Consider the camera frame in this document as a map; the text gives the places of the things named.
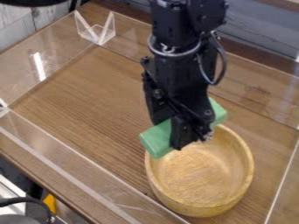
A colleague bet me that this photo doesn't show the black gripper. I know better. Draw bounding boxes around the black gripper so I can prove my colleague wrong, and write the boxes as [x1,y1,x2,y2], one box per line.
[142,40,227,151]

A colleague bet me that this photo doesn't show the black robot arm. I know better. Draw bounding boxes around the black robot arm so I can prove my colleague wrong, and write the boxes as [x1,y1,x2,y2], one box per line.
[141,0,229,157]

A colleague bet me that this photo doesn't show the brown wooden bowl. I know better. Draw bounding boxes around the brown wooden bowl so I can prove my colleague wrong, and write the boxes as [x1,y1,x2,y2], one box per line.
[145,125,255,218]

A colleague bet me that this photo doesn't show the clear acrylic enclosure walls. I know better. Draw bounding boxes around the clear acrylic enclosure walls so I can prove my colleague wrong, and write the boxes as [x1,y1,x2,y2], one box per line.
[0,16,299,224]

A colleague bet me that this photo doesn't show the clear acrylic corner bracket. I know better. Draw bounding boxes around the clear acrylic corner bracket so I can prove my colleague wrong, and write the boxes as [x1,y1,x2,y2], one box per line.
[74,11,116,46]

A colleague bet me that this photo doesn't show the black cable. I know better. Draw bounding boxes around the black cable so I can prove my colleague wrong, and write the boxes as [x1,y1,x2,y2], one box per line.
[0,196,54,220]

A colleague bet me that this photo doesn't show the green rectangular block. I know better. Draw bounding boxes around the green rectangular block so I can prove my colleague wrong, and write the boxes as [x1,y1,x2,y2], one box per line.
[139,98,229,159]

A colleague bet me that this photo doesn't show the yellow and black device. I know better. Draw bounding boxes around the yellow and black device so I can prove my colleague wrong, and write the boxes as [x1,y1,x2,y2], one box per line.
[23,192,80,224]

